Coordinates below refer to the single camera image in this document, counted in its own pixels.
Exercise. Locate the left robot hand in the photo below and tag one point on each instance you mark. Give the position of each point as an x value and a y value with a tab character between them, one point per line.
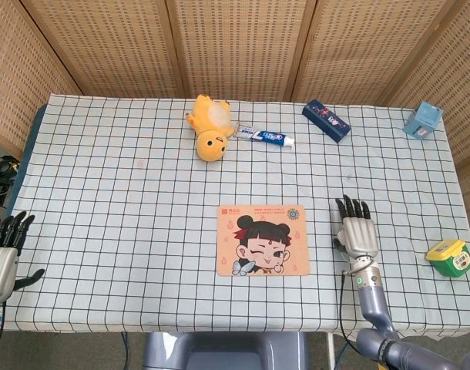
0	262

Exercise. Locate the white table leg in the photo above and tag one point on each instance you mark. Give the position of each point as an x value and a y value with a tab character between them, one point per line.
330	352

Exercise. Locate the green container yellow lid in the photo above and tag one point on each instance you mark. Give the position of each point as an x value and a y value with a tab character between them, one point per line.
452	260

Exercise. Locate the blue white toothpaste tube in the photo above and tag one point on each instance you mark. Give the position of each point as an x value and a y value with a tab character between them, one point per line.
267	136

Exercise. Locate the woven wooden folding screen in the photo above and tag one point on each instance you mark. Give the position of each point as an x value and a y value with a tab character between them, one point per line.
239	42

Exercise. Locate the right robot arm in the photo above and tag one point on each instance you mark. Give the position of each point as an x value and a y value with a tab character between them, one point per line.
371	304

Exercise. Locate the yellow plush toy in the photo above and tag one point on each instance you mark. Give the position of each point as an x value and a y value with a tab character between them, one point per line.
212	131

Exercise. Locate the white black checkered tablecloth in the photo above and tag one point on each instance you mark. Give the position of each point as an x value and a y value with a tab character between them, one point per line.
142	231

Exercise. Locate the dark blue rectangular box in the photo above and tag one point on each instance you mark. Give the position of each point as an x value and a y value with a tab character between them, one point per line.
327	120

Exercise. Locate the grey robot torso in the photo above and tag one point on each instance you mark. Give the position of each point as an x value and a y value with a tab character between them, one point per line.
227	350

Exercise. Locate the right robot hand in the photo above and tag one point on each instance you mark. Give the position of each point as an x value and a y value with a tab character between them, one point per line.
360	235

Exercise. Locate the cartoon girl mouse pad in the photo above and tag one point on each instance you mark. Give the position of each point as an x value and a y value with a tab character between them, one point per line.
262	241

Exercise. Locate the light blue small box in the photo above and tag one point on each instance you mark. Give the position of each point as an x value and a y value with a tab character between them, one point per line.
423	121

